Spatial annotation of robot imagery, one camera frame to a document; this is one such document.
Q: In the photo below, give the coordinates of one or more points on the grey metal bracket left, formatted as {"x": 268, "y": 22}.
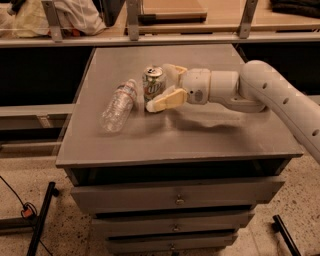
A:
{"x": 53, "y": 20}

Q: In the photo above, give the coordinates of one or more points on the top grey drawer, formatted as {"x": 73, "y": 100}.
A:
{"x": 136, "y": 197}

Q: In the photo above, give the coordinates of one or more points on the dark object top right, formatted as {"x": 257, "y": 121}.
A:
{"x": 306, "y": 8}

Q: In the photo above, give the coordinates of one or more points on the middle grey drawer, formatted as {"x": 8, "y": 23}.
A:
{"x": 172, "y": 223}

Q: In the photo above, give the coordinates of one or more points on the black stand leg left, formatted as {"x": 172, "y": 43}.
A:
{"x": 51, "y": 192}

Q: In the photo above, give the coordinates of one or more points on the grey drawer cabinet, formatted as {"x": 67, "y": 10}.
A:
{"x": 192, "y": 142}

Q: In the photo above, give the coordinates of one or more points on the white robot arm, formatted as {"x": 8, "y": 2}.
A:
{"x": 255, "y": 87}

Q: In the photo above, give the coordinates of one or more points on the grey metal bracket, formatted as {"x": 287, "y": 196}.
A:
{"x": 244, "y": 28}
{"x": 133, "y": 11}
{"x": 53, "y": 20}

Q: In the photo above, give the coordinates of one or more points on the black stand leg right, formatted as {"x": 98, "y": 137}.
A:
{"x": 279, "y": 226}

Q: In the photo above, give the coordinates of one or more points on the grey metal bracket right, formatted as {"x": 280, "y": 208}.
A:
{"x": 244, "y": 28}

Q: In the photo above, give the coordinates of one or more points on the black stand leg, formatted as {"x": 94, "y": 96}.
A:
{"x": 51, "y": 192}
{"x": 279, "y": 226}

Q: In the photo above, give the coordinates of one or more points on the clear plastic water bottle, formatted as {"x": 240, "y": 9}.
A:
{"x": 119, "y": 107}

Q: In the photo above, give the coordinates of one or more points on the wooden board on shelf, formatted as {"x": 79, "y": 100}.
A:
{"x": 171, "y": 11}

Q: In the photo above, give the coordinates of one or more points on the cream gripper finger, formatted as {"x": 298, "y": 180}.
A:
{"x": 173, "y": 73}
{"x": 172, "y": 97}

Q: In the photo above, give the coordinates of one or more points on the grey drawer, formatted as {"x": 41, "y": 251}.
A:
{"x": 172, "y": 223}
{"x": 171, "y": 243}
{"x": 136, "y": 197}

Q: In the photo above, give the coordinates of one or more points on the green 7up soda can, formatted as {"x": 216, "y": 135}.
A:
{"x": 154, "y": 82}

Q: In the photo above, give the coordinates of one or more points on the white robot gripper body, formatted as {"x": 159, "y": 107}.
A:
{"x": 196, "y": 85}

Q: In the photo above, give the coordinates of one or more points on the grey metal bracket middle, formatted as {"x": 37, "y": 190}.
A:
{"x": 133, "y": 11}

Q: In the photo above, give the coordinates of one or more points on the white cloth bag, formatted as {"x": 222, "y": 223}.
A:
{"x": 28, "y": 18}

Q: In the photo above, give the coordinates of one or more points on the bottom grey drawer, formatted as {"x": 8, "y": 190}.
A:
{"x": 171, "y": 243}

